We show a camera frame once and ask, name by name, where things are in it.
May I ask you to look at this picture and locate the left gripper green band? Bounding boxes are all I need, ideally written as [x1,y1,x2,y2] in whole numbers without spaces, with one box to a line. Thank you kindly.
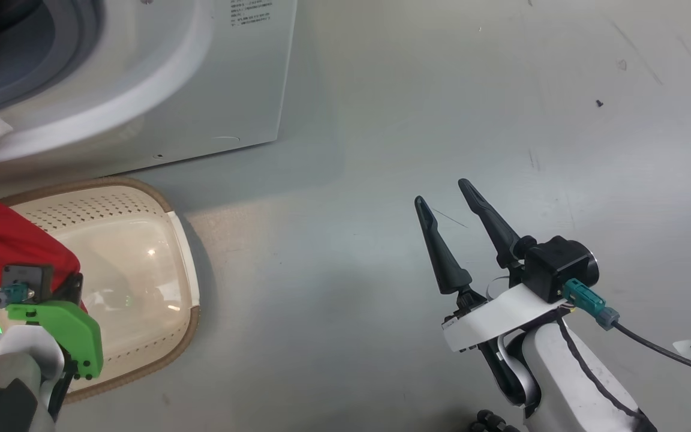
[7,273,104,418]

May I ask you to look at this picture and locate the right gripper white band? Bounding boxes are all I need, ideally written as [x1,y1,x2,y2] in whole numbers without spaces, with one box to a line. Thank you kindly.
[414,178,568,415]

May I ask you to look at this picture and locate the cream perforated laundry basket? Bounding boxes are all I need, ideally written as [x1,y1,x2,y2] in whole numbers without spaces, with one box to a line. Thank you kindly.
[0,176,201,404]

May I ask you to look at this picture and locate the white front-load washing machine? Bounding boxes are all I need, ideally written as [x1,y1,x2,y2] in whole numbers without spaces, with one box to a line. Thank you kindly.
[0,0,298,181]

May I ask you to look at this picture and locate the black text notice sticker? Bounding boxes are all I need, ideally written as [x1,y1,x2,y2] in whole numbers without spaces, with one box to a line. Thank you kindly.
[230,0,274,28]

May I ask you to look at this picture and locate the left camera cable teal connector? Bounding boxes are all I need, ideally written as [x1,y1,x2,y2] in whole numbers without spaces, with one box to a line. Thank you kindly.
[0,285,29,328]

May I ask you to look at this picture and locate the black cable teal connector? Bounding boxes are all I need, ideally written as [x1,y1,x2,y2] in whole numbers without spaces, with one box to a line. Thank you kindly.
[561,278,691,380]

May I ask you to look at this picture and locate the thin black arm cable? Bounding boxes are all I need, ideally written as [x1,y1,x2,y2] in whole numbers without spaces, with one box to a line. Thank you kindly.
[555,318,643,421]

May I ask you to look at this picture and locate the black corrugated cable conduit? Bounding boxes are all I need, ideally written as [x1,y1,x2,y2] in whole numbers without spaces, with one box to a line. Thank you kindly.
[470,409,523,432]

